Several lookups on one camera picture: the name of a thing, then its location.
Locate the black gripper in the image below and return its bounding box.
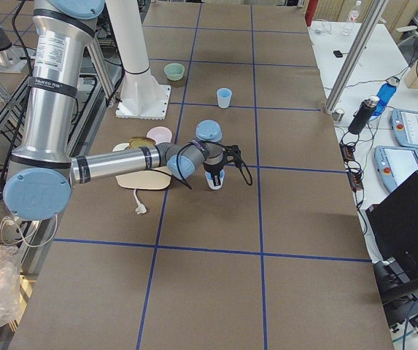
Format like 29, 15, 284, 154
204, 162, 224, 187

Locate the light blue cup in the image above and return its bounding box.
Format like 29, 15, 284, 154
205, 170, 225, 190
217, 87, 232, 109

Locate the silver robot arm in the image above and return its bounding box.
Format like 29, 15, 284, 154
3, 1, 227, 221

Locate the cream toaster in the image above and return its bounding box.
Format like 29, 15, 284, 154
112, 141, 174, 190

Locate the pink bowl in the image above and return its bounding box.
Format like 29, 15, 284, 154
146, 126, 173, 144

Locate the white toaster power plug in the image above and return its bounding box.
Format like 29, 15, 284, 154
133, 189, 147, 215

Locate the bread slice in toaster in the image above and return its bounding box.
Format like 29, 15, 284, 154
128, 136, 156, 149

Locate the brown paper table mat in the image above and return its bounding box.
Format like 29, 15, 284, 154
10, 2, 392, 349

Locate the green bowl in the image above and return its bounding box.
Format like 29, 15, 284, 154
163, 63, 185, 81

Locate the black thermos bottle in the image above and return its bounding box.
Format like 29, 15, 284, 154
348, 96, 379, 135

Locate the small black device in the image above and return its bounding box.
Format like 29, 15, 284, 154
333, 50, 344, 58

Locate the near teach pendant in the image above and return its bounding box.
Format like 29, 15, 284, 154
374, 146, 418, 193

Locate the teach pendant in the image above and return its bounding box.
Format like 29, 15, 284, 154
391, 109, 418, 149
374, 146, 418, 193

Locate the blue water bottle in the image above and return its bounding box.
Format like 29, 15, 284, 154
371, 76, 400, 120

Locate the black laptop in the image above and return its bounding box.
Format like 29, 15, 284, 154
365, 169, 418, 263

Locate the far teach pendant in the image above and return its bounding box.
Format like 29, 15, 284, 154
391, 109, 418, 149

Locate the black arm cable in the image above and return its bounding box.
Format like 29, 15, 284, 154
177, 142, 253, 190

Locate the white camera pole base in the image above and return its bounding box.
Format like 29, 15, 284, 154
106, 0, 171, 120

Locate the aluminium frame post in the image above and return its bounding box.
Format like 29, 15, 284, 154
324, 0, 389, 114

